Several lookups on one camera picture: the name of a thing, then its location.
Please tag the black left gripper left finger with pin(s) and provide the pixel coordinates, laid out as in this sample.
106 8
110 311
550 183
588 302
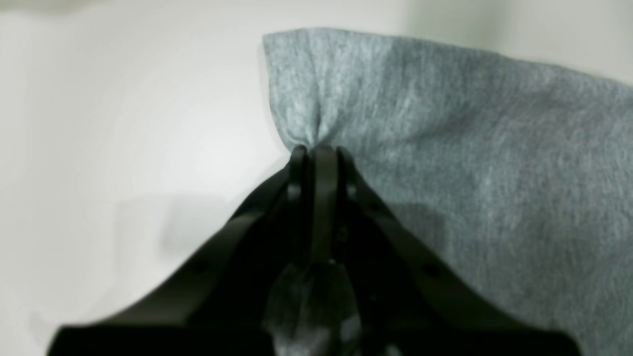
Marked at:
213 304

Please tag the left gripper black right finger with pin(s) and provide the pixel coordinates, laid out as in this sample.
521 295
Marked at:
409 300

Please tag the grey T-shirt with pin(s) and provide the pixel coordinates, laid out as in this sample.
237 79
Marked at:
518 174

